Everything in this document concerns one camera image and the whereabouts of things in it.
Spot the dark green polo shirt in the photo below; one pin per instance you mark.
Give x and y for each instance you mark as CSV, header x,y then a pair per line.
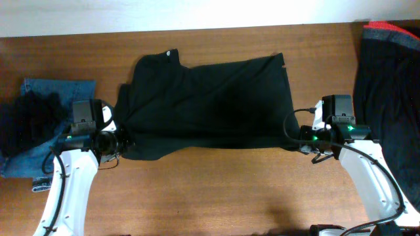
x,y
237,105

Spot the black bag with red trim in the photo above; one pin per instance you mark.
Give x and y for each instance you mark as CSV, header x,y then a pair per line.
x,y
386,98

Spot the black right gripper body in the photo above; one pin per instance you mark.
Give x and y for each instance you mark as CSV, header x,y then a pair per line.
x,y
309,135

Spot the black crumpled garment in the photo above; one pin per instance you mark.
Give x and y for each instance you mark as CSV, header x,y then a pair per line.
x,y
30,121

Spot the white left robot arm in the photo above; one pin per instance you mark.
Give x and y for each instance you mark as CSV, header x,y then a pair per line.
x,y
77,159

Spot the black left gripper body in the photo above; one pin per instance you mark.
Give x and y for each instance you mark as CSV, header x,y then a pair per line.
x,y
114,142

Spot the blue denim jeans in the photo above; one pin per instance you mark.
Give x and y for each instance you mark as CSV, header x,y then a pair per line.
x,y
37,163

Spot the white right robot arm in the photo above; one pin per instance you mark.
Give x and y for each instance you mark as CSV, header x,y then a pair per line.
x,y
389,211

